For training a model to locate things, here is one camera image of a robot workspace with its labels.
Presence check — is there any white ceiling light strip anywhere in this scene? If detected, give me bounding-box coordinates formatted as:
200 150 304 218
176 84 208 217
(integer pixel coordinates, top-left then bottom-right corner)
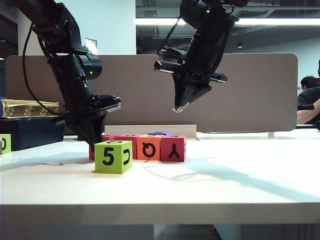
135 17 320 27

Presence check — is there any red block with U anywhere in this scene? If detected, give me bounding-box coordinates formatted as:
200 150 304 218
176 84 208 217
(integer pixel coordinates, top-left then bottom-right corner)
109 134 142 160

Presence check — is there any beige cable tray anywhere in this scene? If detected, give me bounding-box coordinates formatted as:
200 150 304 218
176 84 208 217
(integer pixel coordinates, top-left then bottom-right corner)
103 124 201 141

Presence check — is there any person in dark green top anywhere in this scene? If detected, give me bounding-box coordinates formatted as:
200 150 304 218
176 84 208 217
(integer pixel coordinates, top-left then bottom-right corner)
296 58 320 125

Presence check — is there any yellow patterned box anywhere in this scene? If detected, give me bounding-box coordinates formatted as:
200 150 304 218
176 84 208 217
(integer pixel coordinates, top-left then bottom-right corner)
1 99 60 119

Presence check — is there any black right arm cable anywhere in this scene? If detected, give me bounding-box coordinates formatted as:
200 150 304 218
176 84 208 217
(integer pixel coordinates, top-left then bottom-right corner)
159 16 181 55

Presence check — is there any green block with O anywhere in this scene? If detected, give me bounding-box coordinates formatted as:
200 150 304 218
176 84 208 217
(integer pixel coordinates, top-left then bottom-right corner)
0 134 12 155

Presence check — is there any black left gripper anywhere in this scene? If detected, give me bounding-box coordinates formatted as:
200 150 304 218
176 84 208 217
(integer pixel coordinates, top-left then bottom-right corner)
53 94 123 147

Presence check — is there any red block with C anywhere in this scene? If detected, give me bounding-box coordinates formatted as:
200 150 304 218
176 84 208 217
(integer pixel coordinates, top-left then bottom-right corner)
89 134 111 160

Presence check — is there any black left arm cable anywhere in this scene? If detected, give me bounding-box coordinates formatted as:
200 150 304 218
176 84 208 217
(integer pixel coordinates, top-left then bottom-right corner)
22 23 68 116

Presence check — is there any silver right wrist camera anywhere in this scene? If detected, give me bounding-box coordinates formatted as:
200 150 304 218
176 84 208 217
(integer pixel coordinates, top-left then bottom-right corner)
153 60 177 75

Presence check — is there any red block with Y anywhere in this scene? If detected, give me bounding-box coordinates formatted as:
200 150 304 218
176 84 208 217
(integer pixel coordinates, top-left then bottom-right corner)
159 135 187 162

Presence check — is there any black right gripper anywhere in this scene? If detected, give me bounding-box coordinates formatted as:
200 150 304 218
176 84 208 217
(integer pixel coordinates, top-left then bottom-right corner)
153 46 228 114

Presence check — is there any orange block with Q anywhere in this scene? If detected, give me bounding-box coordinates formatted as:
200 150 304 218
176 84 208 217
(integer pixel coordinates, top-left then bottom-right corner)
137 134 164 161

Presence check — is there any green block with 5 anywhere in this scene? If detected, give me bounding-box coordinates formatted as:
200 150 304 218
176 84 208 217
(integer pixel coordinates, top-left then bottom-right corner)
94 140 133 175

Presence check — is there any purple block with R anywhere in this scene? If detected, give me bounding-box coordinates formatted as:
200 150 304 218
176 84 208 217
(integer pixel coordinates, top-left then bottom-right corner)
147 131 173 137

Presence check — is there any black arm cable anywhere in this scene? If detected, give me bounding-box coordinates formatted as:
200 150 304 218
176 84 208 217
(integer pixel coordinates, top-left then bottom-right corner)
22 23 68 116
159 16 181 55

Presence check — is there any dark blue case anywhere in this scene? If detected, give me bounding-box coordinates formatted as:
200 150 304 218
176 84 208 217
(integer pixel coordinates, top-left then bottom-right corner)
0 116 65 152

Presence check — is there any brown fabric desk divider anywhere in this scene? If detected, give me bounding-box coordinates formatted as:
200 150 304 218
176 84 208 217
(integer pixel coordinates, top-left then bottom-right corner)
4 53 299 133

